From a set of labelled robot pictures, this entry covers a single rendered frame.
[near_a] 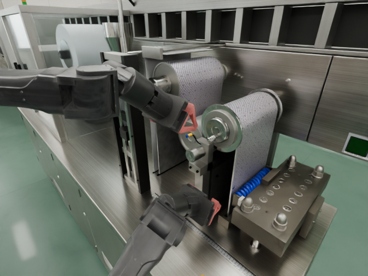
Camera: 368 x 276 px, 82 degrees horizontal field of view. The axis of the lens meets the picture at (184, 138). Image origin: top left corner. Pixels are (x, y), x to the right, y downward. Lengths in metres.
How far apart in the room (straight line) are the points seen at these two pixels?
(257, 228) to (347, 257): 1.54
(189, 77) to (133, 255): 0.56
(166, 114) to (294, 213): 0.49
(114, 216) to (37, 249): 1.34
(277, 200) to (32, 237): 1.94
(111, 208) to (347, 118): 0.87
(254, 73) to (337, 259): 1.60
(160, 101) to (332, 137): 0.63
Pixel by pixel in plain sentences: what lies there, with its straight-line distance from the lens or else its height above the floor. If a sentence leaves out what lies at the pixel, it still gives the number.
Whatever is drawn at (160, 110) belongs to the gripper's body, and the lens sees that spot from 0.42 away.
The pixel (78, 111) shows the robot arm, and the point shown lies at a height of 1.40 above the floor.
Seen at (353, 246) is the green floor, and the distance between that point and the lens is 2.27.
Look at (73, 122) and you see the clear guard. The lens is 1.44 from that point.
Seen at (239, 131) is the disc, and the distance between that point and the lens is 0.59.
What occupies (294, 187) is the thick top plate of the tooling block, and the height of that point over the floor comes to 1.03.
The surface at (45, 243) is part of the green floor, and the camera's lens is 2.16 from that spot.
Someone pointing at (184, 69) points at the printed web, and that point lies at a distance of 0.74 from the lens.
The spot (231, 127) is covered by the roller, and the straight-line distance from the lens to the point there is 0.59.
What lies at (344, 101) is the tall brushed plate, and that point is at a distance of 0.83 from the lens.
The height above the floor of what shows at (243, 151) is 1.18.
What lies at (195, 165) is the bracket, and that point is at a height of 1.14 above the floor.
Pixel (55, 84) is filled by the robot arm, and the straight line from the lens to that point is 0.36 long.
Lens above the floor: 1.52
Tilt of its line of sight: 28 degrees down
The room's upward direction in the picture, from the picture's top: straight up
